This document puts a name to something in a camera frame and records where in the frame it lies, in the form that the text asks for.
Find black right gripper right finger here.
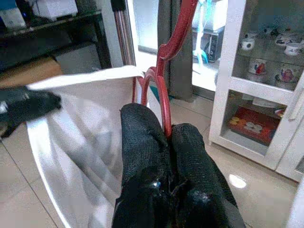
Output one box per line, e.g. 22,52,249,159
171,122,247,228

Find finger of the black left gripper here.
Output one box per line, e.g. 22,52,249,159
0,120,27,139
0,86,62,122

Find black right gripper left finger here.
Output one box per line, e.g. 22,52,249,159
111,103,175,228

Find white shirt with black print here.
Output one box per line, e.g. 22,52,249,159
25,65,146,228

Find thick red plastic hanger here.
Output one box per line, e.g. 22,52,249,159
132,0,199,143

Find brown cardboard box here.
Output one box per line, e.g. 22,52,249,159
0,56,63,89

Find teal floor mat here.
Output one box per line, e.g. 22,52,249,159
149,85,162,96

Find red box with flower print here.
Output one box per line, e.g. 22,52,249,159
228,105,283,146

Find blue and white box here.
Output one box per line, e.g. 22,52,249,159
0,0,27,29

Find grey curtain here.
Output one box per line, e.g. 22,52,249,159
157,0,193,102

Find white glass-door cabinet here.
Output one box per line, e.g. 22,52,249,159
208,0,304,183

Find metal clothes rack black legs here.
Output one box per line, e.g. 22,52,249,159
113,0,138,67

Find white mug with red print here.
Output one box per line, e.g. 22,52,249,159
275,68,298,90
247,58,268,83

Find silver microwave oven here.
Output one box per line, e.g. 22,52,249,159
191,25,226,63

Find small white mug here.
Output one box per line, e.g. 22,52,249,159
240,38,256,52
284,42,304,57

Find light blue plastic object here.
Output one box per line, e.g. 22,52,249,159
193,0,210,65

